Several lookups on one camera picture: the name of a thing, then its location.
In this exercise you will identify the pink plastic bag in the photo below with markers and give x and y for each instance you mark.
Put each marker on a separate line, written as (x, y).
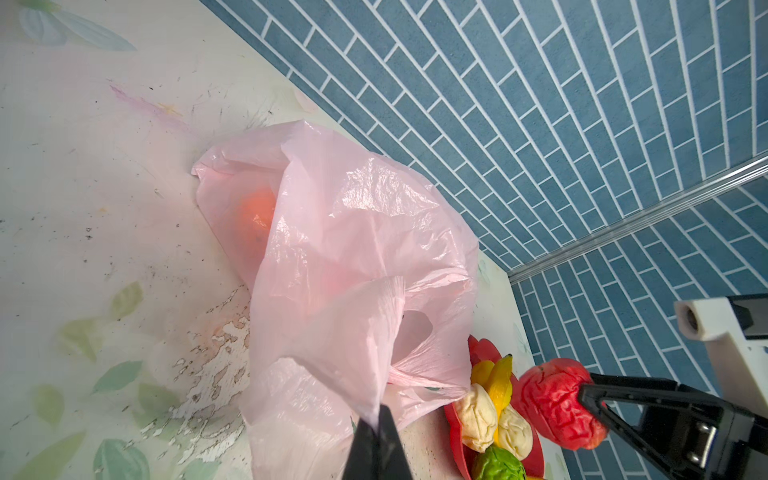
(363, 282)

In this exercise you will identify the yellow fake banana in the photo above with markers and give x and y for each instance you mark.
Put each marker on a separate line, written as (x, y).
(498, 385)

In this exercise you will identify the red fake apple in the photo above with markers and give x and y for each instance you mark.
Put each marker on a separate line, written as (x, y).
(547, 396)

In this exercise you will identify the pale yellow fake pear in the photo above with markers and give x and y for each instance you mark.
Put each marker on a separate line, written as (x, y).
(514, 433)

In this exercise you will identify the red flower-shaped plate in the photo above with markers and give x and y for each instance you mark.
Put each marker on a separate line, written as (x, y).
(480, 350)

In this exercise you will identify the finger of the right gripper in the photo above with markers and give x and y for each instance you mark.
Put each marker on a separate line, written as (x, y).
(683, 432)

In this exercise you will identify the beige fake fruit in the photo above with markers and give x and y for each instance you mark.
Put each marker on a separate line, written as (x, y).
(477, 418)

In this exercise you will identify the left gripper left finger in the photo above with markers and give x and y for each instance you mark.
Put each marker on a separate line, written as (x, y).
(362, 460)

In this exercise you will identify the yellow fake lemon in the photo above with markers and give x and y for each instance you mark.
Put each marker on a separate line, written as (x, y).
(481, 372)

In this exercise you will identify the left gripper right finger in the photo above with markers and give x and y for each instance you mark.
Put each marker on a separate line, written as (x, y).
(389, 456)

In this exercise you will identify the green red fake fruit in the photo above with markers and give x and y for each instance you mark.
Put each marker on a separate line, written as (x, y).
(496, 463)

